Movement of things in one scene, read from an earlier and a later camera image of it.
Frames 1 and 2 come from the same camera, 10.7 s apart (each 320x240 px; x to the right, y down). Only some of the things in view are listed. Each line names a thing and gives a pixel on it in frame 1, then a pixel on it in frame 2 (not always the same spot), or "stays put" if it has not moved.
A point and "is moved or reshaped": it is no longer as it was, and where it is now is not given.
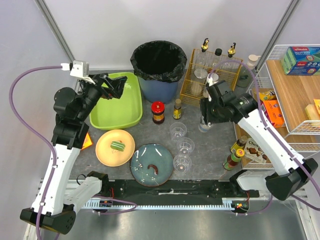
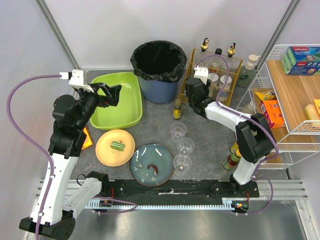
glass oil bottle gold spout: x=232 y=50 stays put
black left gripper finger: x=118 y=84 -> x=114 y=91
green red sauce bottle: x=232 y=161 stays put
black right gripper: x=206 y=110 -> x=191 y=88
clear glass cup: x=182 y=163 stays put
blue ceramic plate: x=152 y=154 stays put
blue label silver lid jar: x=204 y=127 is moved or reshaped
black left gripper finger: x=103 y=77 -> x=105 y=88
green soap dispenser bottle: x=246 y=78 stays put
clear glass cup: x=185 y=145 stays put
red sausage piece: x=156 y=170 stays put
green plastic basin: x=114 y=113 stays put
